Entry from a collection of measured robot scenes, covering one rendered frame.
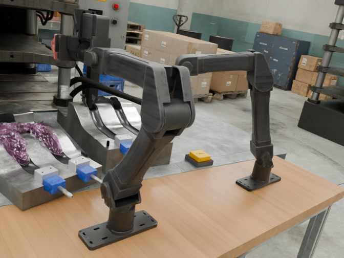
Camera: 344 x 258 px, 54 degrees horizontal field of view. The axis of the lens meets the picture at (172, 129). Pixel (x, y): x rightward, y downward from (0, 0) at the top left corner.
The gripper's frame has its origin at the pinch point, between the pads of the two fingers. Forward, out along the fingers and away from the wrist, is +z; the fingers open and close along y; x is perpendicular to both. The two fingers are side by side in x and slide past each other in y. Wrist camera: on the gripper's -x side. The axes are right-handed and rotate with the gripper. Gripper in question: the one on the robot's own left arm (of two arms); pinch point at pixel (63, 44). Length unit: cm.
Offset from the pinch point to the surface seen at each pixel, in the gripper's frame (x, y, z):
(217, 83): 83, -394, 276
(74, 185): 37.8, 2.1, -16.1
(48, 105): 39, -22, 65
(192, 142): 39, -61, 0
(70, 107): 26.8, -14.1, 23.1
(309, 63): 42, -656, 259
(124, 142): 29.0, -17.2, -10.8
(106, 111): 27.1, -25.7, 15.6
